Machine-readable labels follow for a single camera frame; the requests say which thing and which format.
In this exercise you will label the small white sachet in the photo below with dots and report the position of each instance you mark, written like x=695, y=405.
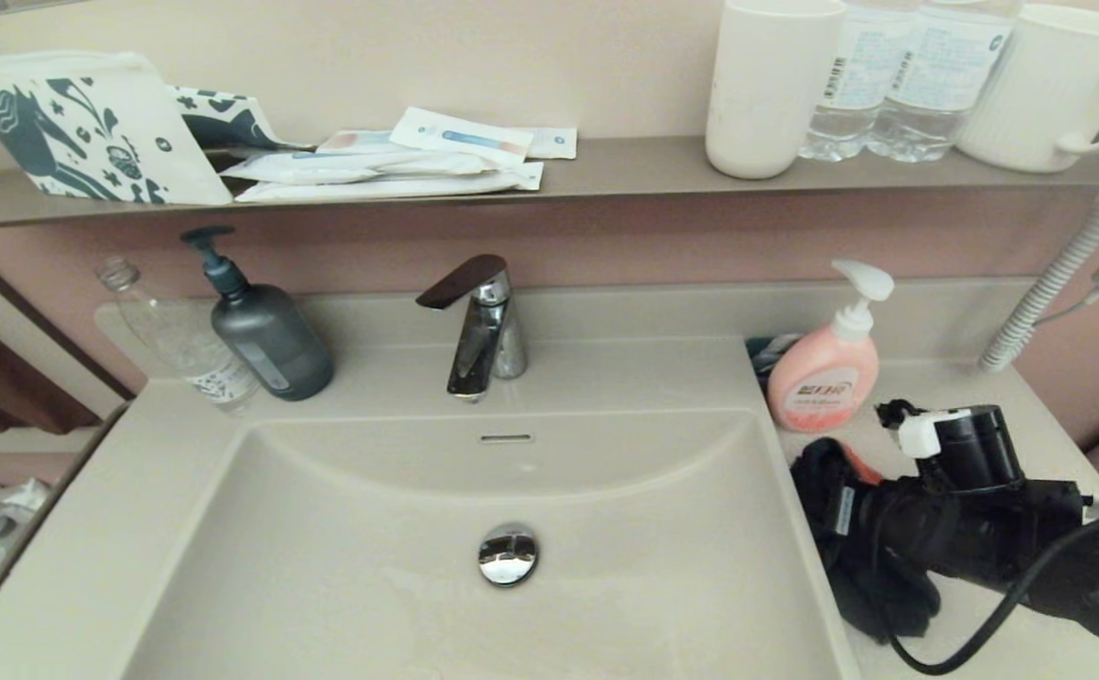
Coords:
x=554, y=144

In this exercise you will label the white packet with blue toothbrush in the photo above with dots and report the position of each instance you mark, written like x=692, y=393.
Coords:
x=460, y=138

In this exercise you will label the dark brown furniture piece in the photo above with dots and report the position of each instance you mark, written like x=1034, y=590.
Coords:
x=11, y=392

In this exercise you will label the flat white long packet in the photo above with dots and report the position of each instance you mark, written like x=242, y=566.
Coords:
x=398, y=188

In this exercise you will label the chrome drain stopper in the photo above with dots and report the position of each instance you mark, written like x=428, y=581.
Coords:
x=508, y=554

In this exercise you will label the white packet with peach print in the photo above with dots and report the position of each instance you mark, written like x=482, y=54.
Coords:
x=356, y=142

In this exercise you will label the white tumbler cup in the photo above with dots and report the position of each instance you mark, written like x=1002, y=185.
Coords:
x=765, y=87

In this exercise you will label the long white wrapped packet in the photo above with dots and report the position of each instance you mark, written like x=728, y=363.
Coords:
x=342, y=168

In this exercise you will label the large white blue patterned pouch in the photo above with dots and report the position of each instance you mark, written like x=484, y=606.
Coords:
x=77, y=132

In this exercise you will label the clear empty plastic bottle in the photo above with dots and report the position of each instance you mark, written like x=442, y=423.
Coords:
x=181, y=349

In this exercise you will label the pink soap pump bottle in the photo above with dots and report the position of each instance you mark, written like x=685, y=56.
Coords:
x=823, y=378

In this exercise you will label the chrome faucet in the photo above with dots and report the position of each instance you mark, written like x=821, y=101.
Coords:
x=483, y=349

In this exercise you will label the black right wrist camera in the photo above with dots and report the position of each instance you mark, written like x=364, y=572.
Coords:
x=970, y=444

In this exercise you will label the grey and orange cloth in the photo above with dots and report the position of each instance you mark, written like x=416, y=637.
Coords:
x=875, y=595

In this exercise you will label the white ribbed mug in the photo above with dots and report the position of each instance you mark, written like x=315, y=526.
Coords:
x=1033, y=87

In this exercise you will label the grey pump bottle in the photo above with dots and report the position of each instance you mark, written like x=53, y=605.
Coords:
x=271, y=345

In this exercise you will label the beige sink basin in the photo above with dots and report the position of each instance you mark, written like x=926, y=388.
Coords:
x=370, y=567

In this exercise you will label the dark blue white packet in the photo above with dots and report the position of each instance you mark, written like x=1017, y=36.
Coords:
x=769, y=355

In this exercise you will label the brown wall shelf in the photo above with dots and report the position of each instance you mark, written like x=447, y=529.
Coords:
x=625, y=171

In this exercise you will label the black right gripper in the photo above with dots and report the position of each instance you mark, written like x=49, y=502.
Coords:
x=965, y=534

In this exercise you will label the small white blue patterned pouch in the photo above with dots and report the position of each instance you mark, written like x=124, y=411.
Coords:
x=233, y=121

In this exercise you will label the clear water bottle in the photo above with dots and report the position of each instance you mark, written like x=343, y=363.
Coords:
x=938, y=77
x=858, y=87

